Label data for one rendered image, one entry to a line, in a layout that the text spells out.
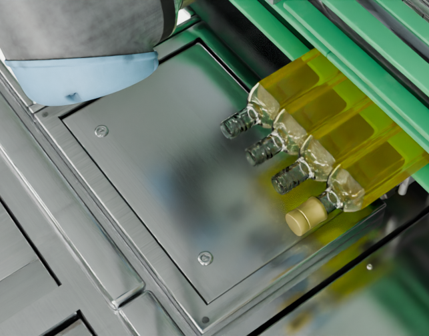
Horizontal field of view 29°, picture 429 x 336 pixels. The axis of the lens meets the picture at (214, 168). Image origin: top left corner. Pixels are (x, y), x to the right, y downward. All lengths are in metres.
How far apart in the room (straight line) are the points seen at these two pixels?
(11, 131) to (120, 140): 0.18
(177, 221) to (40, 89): 0.59
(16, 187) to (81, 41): 0.70
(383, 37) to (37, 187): 0.57
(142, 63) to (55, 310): 0.61
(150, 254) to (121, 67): 0.57
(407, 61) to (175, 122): 0.42
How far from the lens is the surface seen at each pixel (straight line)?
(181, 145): 1.31
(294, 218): 1.08
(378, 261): 1.26
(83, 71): 0.67
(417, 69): 1.08
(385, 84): 1.16
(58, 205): 1.28
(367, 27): 1.12
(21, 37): 0.67
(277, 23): 1.34
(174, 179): 1.28
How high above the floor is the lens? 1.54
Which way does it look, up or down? 18 degrees down
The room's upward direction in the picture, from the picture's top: 122 degrees counter-clockwise
